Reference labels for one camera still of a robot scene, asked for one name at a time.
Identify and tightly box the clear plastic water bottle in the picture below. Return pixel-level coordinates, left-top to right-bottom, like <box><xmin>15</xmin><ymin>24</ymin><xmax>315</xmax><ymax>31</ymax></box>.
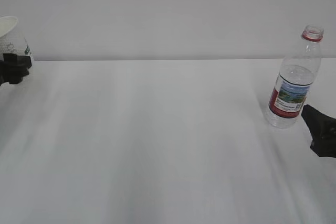
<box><xmin>265</xmin><ymin>25</ymin><xmax>324</xmax><ymax>129</ymax></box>

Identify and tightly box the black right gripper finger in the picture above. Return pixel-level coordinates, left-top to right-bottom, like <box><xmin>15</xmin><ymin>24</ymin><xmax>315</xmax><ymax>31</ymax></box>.
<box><xmin>301</xmin><ymin>104</ymin><xmax>335</xmax><ymax>158</ymax></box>

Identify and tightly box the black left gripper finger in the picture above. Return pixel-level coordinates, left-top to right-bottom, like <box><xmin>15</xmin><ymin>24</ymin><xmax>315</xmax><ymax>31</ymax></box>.
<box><xmin>1</xmin><ymin>54</ymin><xmax>32</xmax><ymax>85</ymax></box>

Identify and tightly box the white paper cup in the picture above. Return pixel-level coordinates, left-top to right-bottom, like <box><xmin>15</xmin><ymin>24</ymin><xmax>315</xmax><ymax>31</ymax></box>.
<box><xmin>0</xmin><ymin>16</ymin><xmax>34</xmax><ymax>61</ymax></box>

